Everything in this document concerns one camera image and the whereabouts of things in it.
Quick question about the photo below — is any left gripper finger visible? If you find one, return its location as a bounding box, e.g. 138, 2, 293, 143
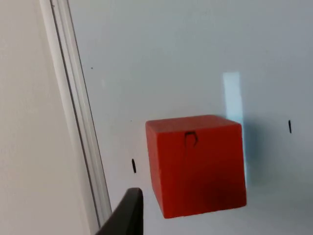
94, 187, 144, 235

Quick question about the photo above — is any red cube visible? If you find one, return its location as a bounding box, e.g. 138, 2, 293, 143
145, 114, 247, 219

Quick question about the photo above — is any grey-framed whiteboard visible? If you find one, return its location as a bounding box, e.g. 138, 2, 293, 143
39, 0, 313, 235

